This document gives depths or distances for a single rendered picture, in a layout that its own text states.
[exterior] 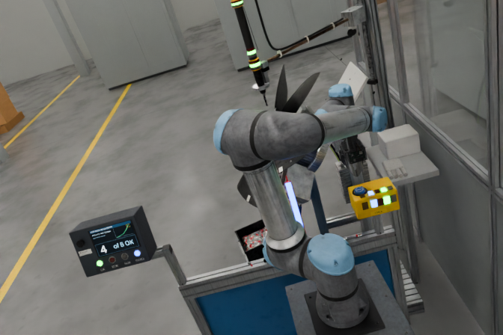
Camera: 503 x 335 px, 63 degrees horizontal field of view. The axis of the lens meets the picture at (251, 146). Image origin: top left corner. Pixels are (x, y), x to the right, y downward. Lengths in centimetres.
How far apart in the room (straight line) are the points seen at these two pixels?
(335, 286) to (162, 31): 798
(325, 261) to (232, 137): 41
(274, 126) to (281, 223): 33
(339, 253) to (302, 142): 35
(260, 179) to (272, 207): 10
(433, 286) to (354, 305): 149
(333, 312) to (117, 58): 826
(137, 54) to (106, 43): 63
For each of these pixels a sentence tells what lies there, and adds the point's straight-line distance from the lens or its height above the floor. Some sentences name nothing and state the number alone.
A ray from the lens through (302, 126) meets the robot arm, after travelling 92.
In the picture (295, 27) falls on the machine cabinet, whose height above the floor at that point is 46.
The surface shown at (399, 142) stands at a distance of 212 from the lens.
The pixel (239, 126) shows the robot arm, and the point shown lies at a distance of 95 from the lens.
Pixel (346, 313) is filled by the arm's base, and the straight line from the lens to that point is 124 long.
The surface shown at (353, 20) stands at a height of 154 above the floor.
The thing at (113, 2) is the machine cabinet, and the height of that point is 162.
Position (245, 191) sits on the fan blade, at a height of 95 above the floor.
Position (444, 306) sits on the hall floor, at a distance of 261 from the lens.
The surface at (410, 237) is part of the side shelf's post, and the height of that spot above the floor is 35.
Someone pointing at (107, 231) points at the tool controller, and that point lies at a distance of 163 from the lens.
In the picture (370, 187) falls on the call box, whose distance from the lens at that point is 162.
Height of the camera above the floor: 201
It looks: 26 degrees down
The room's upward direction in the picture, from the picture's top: 18 degrees counter-clockwise
